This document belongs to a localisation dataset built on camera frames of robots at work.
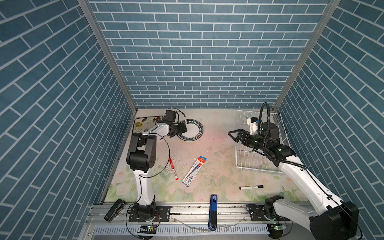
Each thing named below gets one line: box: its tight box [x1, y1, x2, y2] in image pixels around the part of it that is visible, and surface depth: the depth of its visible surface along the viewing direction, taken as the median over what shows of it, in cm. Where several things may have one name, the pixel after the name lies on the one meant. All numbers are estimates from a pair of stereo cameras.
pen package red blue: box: [181, 156, 207, 187], surface depth 88 cm
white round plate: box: [177, 118, 204, 142], surface depth 107 cm
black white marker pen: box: [239, 185, 264, 190], surface depth 84 cm
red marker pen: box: [169, 158, 179, 181], surface depth 93 cm
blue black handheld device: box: [208, 194, 218, 231], surface depth 75 cm
